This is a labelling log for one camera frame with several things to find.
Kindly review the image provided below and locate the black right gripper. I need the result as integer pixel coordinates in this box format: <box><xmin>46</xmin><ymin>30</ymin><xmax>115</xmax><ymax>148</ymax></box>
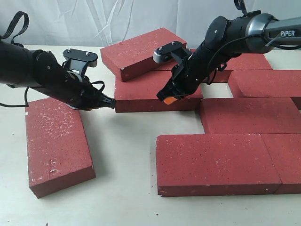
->
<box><xmin>157</xmin><ymin>50</ymin><xmax>226</xmax><ymax>105</ymax></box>

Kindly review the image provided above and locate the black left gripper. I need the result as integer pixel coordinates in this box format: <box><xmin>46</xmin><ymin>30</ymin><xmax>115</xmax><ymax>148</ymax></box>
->
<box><xmin>41</xmin><ymin>68</ymin><xmax>115</xmax><ymax>110</ymax></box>

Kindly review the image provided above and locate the small top red brick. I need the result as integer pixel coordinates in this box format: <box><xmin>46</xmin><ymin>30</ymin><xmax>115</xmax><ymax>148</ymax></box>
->
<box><xmin>25</xmin><ymin>98</ymin><xmax>96</xmax><ymax>198</ymax></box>

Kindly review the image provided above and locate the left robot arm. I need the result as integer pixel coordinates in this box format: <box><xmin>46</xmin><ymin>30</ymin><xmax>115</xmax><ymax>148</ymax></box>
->
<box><xmin>0</xmin><ymin>41</ymin><xmax>116</xmax><ymax>110</ymax></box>

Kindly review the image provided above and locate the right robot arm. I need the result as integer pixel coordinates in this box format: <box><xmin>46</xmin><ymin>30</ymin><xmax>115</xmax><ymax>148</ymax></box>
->
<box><xmin>153</xmin><ymin>10</ymin><xmax>301</xmax><ymax>105</ymax></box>

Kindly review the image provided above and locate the light fabric backdrop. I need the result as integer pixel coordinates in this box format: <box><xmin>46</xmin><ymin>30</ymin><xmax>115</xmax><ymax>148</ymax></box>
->
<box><xmin>0</xmin><ymin>0</ymin><xmax>301</xmax><ymax>51</ymax></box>

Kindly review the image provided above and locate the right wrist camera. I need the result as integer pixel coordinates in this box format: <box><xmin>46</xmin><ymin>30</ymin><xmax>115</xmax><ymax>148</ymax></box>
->
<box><xmin>153</xmin><ymin>41</ymin><xmax>192</xmax><ymax>65</ymax></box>

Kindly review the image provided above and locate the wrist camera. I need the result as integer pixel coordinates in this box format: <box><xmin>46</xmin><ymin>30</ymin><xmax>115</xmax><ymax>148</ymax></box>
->
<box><xmin>63</xmin><ymin>48</ymin><xmax>98</xmax><ymax>78</ymax></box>
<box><xmin>153</xmin><ymin>41</ymin><xmax>192</xmax><ymax>65</ymax></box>

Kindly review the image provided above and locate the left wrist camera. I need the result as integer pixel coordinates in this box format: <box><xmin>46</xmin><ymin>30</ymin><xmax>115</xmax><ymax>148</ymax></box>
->
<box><xmin>63</xmin><ymin>48</ymin><xmax>98</xmax><ymax>78</ymax></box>

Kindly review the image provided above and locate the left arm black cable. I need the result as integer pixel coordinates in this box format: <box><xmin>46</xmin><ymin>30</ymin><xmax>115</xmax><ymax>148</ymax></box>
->
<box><xmin>0</xmin><ymin>11</ymin><xmax>30</xmax><ymax>45</ymax></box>

